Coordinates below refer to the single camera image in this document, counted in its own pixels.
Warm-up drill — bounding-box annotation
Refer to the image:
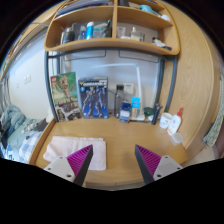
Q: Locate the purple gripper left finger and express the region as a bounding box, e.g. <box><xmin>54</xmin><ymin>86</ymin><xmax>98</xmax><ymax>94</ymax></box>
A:
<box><xmin>44</xmin><ymin>145</ymin><xmax>93</xmax><ymax>186</ymax></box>

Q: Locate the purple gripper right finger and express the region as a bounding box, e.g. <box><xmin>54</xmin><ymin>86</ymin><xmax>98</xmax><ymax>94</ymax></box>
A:
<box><xmin>135</xmin><ymin>145</ymin><xmax>182</xmax><ymax>184</ymax></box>

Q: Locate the pink folded towel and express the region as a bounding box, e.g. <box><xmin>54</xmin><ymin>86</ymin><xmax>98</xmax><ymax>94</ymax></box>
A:
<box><xmin>43</xmin><ymin>136</ymin><xmax>106</xmax><ymax>171</ymax></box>

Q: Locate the clear plastic cup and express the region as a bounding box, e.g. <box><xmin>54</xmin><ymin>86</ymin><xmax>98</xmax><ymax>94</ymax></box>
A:
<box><xmin>171</xmin><ymin>133</ymin><xmax>183</xmax><ymax>145</ymax></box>

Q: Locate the white bottle red cap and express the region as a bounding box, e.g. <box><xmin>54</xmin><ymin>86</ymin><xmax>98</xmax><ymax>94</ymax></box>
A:
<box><xmin>167</xmin><ymin>108</ymin><xmax>182</xmax><ymax>136</ymax></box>

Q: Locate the white round jar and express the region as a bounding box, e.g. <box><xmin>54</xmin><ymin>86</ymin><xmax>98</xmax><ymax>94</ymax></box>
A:
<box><xmin>160</xmin><ymin>113</ymin><xmax>172</xmax><ymax>129</ymax></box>

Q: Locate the white desk lamp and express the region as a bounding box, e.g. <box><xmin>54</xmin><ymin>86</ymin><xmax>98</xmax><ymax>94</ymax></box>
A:
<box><xmin>134</xmin><ymin>64</ymin><xmax>144</xmax><ymax>117</ymax></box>

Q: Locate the dark green round dish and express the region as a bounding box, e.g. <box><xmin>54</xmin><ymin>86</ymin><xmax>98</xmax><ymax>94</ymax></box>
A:
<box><xmin>143</xmin><ymin>107</ymin><xmax>155</xmax><ymax>116</ymax></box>

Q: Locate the black electric shaver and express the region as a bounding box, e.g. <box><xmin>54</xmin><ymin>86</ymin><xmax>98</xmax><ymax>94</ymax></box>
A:
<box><xmin>152</xmin><ymin>103</ymin><xmax>163</xmax><ymax>125</ymax></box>

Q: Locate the bed with blue bedding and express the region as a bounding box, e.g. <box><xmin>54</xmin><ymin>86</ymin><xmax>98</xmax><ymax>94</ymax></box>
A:
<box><xmin>0</xmin><ymin>105</ymin><xmax>47</xmax><ymax>163</ymax></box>

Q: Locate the small blue ink box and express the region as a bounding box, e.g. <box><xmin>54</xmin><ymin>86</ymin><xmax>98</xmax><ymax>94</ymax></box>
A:
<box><xmin>120</xmin><ymin>102</ymin><xmax>131</xmax><ymax>123</ymax></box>

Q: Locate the light blue carton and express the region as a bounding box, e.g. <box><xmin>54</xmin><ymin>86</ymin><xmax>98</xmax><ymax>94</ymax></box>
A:
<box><xmin>131</xmin><ymin>97</ymin><xmax>140</xmax><ymax>118</ymax></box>

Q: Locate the Groot Lego box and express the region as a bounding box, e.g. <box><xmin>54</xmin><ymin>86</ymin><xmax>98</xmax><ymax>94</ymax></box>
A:
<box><xmin>51</xmin><ymin>72</ymin><xmax>81</xmax><ymax>122</ymax></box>

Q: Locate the dark water bottle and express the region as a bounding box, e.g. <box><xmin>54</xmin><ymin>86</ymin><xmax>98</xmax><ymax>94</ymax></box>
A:
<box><xmin>114</xmin><ymin>84</ymin><xmax>124</xmax><ymax>118</ymax></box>

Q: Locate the blue robot model box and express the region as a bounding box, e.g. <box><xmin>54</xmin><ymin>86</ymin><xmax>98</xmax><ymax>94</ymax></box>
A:
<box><xmin>78</xmin><ymin>77</ymin><xmax>108</xmax><ymax>119</ymax></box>

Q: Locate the glass bottle on shelf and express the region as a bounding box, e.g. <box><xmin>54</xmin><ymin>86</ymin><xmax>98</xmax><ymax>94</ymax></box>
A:
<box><xmin>130</xmin><ymin>27</ymin><xmax>145</xmax><ymax>42</ymax></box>

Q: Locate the blue canister on shelf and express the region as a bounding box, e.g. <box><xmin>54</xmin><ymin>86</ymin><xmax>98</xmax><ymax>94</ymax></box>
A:
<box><xmin>86</xmin><ymin>21</ymin><xmax>94</xmax><ymax>40</ymax></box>

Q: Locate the wooden wall shelf unit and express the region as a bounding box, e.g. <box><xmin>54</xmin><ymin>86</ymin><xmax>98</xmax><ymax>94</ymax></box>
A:
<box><xmin>44</xmin><ymin>0</ymin><xmax>180</xmax><ymax>56</ymax></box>

